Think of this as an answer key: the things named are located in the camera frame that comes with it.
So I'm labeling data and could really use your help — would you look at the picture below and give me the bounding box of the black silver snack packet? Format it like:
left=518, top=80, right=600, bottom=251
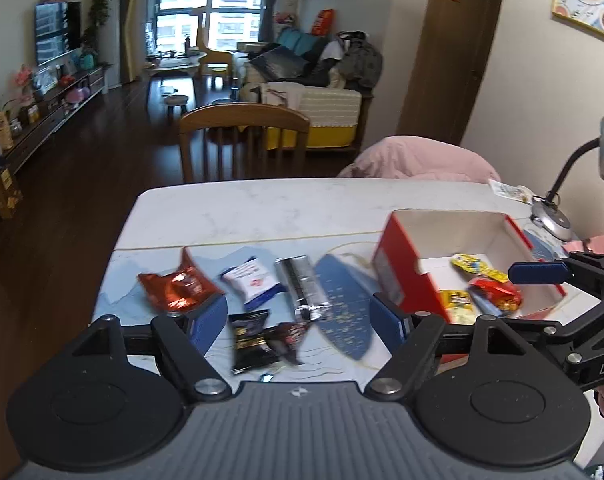
left=274, top=255, right=333, bottom=323

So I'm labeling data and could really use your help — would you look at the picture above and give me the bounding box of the wooden door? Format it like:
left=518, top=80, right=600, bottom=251
left=397, top=0, right=508, bottom=148

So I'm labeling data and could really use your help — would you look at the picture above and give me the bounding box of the sofa with white cover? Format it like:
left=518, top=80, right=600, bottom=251
left=232, top=27, right=383, bottom=151

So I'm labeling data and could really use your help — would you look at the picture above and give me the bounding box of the pale yellow snack packet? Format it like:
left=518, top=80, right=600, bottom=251
left=439, top=290, right=475, bottom=324

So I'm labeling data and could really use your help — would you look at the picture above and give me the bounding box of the pink flower bouquet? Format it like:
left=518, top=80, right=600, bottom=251
left=14, top=65, right=36, bottom=106

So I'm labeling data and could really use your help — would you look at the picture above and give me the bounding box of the red-brown foil snack packet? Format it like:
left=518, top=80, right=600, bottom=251
left=138, top=247, right=225, bottom=316

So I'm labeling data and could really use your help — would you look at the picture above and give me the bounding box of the white printed packet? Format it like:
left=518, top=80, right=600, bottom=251
left=488, top=178, right=533, bottom=204

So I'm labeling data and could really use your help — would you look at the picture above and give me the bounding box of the beige curtain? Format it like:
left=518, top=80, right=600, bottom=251
left=119, top=0, right=150, bottom=83

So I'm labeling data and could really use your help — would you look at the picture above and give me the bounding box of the red bag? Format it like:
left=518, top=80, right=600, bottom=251
left=310, top=8, right=335, bottom=36

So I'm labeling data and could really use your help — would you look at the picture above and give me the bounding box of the brown paper bag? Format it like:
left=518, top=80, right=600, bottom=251
left=0, top=166, right=24, bottom=220

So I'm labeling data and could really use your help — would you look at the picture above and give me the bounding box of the grey desk lamp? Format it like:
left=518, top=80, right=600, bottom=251
left=529, top=115, right=604, bottom=243

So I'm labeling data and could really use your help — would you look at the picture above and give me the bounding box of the wooden giraffe chair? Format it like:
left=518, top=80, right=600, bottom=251
left=197, top=5, right=233, bottom=78

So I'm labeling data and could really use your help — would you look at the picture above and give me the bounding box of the dark brown snack packet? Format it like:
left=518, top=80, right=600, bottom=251
left=267, top=321, right=313, bottom=366

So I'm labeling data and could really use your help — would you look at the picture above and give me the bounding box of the blue printed table mat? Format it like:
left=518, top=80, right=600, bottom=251
left=94, top=230, right=598, bottom=376

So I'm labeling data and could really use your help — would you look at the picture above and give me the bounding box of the pile of clothes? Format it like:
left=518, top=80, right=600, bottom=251
left=327, top=31, right=384, bottom=88

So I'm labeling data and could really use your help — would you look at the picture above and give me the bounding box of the pink jacket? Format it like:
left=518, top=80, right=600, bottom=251
left=337, top=135, right=503, bottom=183

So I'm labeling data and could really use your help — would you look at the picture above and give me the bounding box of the oval coffee table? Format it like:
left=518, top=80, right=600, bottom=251
left=147, top=52, right=203, bottom=82

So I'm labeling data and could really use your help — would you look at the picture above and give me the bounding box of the television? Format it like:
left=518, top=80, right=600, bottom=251
left=34, top=1, right=81, bottom=66

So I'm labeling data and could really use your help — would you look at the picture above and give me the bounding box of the red cardboard box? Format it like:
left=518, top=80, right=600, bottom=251
left=371, top=210, right=578, bottom=363

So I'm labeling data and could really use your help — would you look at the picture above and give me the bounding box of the red noodle snack packet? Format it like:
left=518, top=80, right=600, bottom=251
left=468, top=275, right=524, bottom=313

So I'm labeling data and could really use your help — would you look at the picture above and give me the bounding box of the white blue snack packet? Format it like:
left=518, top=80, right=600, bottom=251
left=219, top=256, right=289, bottom=311

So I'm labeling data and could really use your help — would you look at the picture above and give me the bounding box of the yellow cartoon snack packet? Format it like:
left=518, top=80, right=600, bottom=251
left=450, top=253, right=509, bottom=283

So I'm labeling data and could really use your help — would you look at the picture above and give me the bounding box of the small wooden stool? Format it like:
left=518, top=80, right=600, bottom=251
left=164, top=94, right=190, bottom=121

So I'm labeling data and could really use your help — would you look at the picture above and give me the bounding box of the black gold print snack packet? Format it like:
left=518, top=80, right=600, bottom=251
left=228, top=310, right=283, bottom=376

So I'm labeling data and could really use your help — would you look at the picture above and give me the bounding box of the green potted plant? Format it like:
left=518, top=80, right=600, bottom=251
left=82, top=0, right=110, bottom=56

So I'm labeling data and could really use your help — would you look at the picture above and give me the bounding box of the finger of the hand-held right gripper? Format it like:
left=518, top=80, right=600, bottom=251
left=509, top=252, right=604, bottom=306
left=502, top=300, right=604, bottom=366

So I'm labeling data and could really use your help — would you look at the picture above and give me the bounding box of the wooden dining chair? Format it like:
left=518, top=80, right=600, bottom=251
left=178, top=103, right=311, bottom=184

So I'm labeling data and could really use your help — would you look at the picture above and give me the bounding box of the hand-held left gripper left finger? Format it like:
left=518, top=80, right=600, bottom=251
left=72, top=295, right=231, bottom=405

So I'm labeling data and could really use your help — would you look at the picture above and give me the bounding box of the dark wooden television cabinet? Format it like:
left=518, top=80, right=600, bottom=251
left=2, top=65, right=108, bottom=173

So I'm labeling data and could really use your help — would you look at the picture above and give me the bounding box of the white standing air conditioner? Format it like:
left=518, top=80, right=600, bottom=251
left=98, top=0, right=122, bottom=90

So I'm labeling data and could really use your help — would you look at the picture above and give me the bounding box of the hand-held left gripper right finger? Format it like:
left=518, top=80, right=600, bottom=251
left=364, top=294, right=538, bottom=403

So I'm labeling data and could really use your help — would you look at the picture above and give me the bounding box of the yellow paper bag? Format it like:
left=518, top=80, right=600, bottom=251
left=0, top=110, right=14, bottom=153

